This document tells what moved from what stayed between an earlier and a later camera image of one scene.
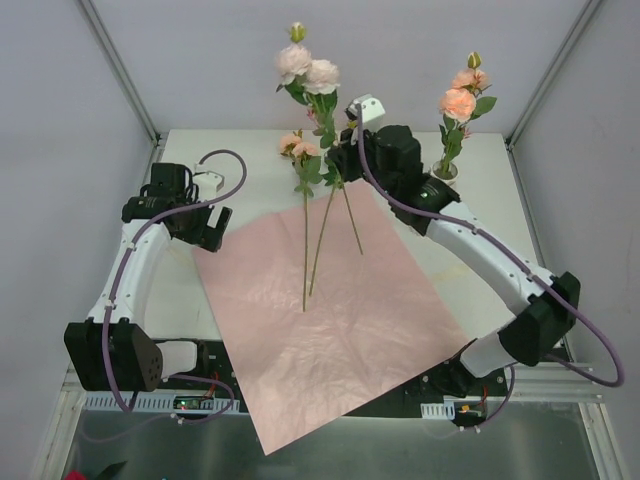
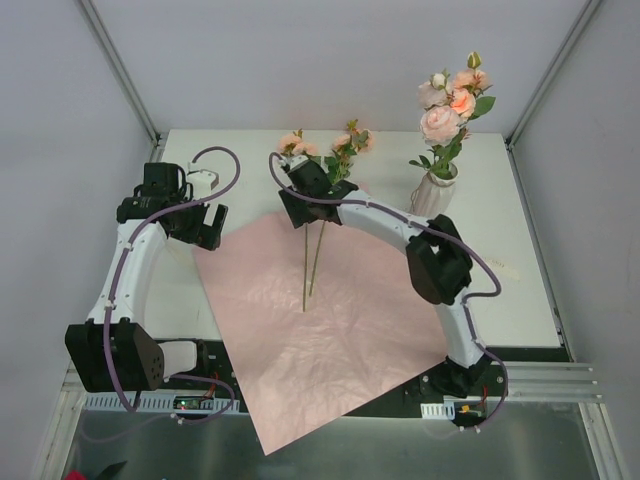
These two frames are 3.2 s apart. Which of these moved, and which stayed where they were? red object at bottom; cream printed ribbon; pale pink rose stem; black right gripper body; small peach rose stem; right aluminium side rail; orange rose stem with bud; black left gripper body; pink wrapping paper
Moved: pale pink rose stem; cream printed ribbon; black right gripper body
Stayed: black left gripper body; right aluminium side rail; pink wrapping paper; orange rose stem with bud; small peach rose stem; red object at bottom
